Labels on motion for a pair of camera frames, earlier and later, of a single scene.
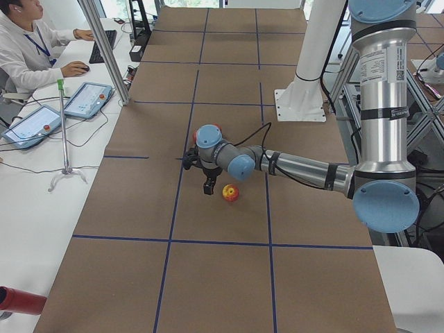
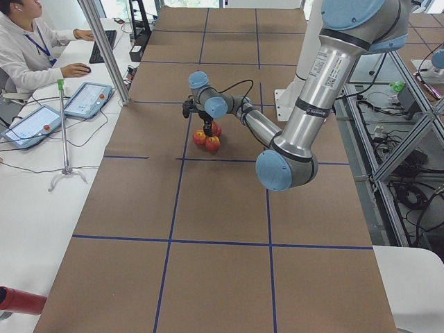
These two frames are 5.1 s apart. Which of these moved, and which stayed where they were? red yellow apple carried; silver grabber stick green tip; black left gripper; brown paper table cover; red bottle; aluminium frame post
Moved: red yellow apple carried; black left gripper
Stayed: aluminium frame post; silver grabber stick green tip; red bottle; brown paper table cover
